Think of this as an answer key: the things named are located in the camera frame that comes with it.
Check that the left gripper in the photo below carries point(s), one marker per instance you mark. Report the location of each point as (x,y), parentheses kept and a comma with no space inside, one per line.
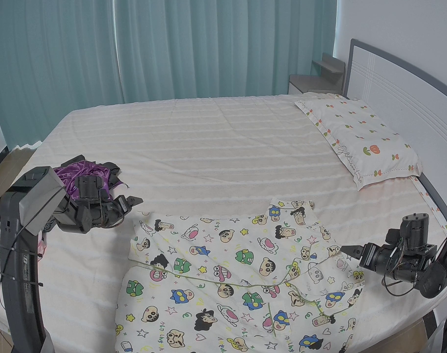
(122,206)

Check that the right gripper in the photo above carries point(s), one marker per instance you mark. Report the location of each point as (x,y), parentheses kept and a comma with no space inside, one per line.
(376,257)

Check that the white printed pyjama top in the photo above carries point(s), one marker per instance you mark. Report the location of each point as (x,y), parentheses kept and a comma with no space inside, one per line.
(227,270)

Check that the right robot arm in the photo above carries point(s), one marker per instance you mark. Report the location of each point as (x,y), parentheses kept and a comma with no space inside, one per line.
(415,230)

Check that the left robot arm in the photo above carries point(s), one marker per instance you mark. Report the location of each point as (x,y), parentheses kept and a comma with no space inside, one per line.
(23,270)

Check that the black garment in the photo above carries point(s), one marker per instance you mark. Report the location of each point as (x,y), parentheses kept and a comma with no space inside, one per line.
(114,173)

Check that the purple garment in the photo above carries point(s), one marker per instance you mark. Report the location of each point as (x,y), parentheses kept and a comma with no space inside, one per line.
(70,171)

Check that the pink garment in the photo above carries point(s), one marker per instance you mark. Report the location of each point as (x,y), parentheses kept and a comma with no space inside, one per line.
(42,250)

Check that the bed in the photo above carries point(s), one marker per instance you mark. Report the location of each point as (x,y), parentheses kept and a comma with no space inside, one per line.
(208,142)

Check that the white printed pillow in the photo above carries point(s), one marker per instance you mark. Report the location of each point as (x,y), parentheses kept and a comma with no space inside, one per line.
(363,134)

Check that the blue-green curtain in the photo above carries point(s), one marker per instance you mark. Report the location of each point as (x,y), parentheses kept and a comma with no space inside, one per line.
(54,50)
(227,31)

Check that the grey bedside table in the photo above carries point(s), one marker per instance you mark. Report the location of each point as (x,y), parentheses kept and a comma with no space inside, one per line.
(311,83)

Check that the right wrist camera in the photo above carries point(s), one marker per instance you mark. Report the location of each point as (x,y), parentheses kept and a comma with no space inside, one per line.
(392,238)

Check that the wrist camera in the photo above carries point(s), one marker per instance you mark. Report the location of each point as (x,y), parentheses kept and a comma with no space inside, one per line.
(392,238)
(89,188)

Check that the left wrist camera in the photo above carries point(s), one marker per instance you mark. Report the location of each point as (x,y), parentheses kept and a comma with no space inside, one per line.
(89,188)

